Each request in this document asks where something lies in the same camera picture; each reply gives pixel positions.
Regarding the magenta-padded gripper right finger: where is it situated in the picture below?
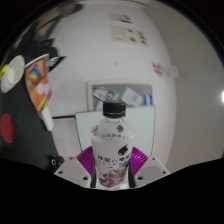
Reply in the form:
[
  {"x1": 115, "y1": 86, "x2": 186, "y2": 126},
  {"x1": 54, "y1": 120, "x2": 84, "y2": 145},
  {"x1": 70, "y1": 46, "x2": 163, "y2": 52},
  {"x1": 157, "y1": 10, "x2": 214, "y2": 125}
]
[{"x1": 129, "y1": 146, "x2": 171, "y2": 188}]

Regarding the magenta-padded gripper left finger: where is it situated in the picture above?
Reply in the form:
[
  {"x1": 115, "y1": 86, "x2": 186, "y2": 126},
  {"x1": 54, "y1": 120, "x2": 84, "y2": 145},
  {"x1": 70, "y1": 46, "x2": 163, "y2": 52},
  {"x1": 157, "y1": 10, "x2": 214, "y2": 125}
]
[{"x1": 54, "y1": 145, "x2": 97, "y2": 188}]

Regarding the white-labelled drink bottle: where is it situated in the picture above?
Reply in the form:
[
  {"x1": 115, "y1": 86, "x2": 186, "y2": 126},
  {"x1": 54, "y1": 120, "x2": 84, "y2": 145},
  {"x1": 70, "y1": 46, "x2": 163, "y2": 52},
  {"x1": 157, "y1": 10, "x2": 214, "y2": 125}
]
[{"x1": 90, "y1": 99, "x2": 136, "y2": 190}]

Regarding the black and red tool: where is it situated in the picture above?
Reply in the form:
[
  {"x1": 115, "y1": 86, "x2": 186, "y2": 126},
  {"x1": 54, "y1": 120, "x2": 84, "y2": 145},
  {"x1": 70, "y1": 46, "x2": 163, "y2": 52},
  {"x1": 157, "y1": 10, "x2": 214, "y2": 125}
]
[{"x1": 47, "y1": 154, "x2": 65, "y2": 171}]

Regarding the small white box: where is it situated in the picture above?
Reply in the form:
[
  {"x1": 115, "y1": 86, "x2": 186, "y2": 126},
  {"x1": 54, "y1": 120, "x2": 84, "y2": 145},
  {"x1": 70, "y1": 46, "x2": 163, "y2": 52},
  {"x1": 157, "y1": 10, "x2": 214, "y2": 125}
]
[{"x1": 41, "y1": 105, "x2": 54, "y2": 132}]

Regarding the grey pinboard with papers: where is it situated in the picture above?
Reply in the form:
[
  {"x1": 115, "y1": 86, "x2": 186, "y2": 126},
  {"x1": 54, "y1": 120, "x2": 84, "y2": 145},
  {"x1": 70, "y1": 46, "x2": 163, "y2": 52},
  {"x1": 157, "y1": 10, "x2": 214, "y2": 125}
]
[{"x1": 87, "y1": 79, "x2": 154, "y2": 113}]

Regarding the flat round red coaster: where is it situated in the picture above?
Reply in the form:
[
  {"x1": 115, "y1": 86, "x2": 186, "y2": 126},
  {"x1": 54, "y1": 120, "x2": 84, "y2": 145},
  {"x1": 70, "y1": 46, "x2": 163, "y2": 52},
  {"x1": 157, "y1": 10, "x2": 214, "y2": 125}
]
[{"x1": 0, "y1": 112, "x2": 16, "y2": 144}]

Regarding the flat colourful printed box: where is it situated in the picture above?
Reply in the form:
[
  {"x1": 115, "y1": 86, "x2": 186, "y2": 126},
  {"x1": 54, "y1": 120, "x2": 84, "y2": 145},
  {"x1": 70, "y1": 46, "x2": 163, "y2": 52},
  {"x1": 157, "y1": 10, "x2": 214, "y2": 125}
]
[{"x1": 24, "y1": 53, "x2": 54, "y2": 118}]

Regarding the small black flag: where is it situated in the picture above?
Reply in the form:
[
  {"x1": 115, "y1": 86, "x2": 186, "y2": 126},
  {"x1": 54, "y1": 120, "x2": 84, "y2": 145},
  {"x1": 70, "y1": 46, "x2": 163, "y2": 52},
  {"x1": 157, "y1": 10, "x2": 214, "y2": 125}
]
[{"x1": 46, "y1": 55, "x2": 66, "y2": 73}]

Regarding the red wall floor sign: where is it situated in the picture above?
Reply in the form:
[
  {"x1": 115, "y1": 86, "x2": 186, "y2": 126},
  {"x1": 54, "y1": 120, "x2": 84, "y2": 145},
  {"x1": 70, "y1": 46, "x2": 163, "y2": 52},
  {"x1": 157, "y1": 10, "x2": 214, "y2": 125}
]
[{"x1": 151, "y1": 60, "x2": 168, "y2": 78}]

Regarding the large white wall poster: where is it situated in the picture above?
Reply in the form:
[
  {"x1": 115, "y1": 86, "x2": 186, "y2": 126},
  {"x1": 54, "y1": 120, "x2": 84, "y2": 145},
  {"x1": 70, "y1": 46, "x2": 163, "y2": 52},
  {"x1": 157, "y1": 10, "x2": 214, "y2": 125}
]
[{"x1": 110, "y1": 24, "x2": 149, "y2": 47}]

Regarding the small white wall poster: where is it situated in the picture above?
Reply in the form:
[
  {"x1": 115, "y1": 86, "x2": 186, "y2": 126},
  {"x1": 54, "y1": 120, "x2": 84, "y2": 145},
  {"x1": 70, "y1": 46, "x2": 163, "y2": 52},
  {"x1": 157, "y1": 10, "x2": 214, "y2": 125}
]
[{"x1": 109, "y1": 12, "x2": 134, "y2": 24}]

